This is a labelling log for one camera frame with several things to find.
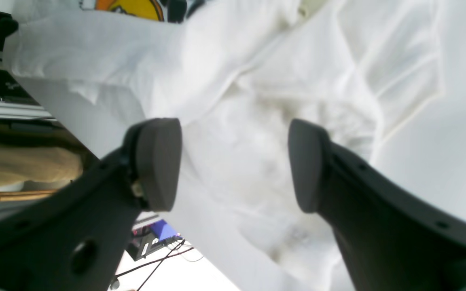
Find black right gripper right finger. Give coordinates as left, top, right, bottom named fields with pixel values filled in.
left=288, top=118, right=466, bottom=291

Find blue box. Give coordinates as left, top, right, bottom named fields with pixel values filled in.
left=148, top=220, right=179, bottom=241

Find white printed T-shirt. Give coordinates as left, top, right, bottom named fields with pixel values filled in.
left=4, top=0, right=443, bottom=291

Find wooden furniture piece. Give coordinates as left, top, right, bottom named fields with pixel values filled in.
left=0, top=189, right=59, bottom=203

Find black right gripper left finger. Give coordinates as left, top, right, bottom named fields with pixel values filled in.
left=0, top=118, right=182, bottom=291

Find black floor cable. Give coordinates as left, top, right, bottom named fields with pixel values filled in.
left=114, top=239, right=195, bottom=291

